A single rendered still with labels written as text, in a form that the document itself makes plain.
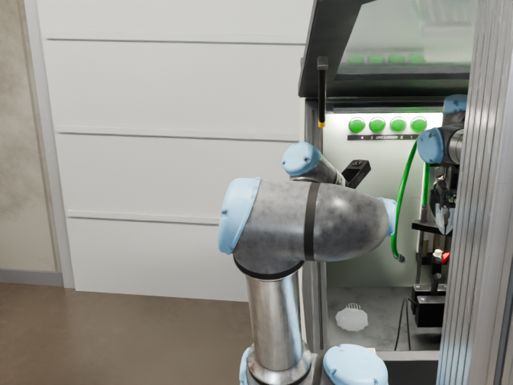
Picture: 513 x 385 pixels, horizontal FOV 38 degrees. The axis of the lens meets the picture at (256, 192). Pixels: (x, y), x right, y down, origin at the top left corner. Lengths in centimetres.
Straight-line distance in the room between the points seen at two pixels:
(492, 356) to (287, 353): 48
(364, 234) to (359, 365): 37
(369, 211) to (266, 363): 38
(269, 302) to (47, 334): 267
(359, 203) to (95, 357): 262
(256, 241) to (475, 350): 35
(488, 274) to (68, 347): 298
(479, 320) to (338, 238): 26
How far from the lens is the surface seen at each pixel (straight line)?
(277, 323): 123
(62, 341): 373
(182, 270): 385
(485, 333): 90
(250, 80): 338
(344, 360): 138
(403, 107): 216
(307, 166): 148
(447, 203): 185
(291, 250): 107
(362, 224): 107
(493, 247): 84
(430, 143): 162
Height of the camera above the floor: 210
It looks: 25 degrees down
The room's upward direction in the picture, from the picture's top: 1 degrees counter-clockwise
